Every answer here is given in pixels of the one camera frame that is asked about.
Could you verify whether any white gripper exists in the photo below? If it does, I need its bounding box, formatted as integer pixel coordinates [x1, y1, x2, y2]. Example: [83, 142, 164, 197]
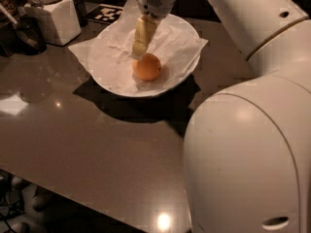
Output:
[131, 0, 176, 60]

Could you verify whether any orange fruit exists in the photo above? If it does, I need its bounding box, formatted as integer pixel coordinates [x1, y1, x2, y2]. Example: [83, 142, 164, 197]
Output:
[132, 53, 161, 81]

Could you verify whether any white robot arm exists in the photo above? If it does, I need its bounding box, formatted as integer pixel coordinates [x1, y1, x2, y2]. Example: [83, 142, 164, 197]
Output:
[184, 0, 311, 233]

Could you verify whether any white bowl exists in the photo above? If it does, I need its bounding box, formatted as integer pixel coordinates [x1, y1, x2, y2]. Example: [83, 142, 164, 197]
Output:
[91, 11, 202, 99]

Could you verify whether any white crumpled paper sheet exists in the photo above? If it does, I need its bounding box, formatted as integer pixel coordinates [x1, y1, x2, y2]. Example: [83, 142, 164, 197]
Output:
[68, 0, 209, 95]

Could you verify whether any black white marker tag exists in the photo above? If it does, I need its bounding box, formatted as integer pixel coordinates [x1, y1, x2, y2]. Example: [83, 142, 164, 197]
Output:
[86, 4, 123, 24]

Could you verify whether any dark glass container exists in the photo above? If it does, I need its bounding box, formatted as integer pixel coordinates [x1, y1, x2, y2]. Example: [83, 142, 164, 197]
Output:
[73, 0, 88, 27]

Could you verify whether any white square ceramic jar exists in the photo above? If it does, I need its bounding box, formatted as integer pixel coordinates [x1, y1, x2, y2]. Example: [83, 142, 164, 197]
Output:
[24, 0, 81, 46]

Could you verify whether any white stuffed toy below table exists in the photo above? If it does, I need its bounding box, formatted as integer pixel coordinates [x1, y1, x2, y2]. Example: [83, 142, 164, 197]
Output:
[3, 176, 55, 233]

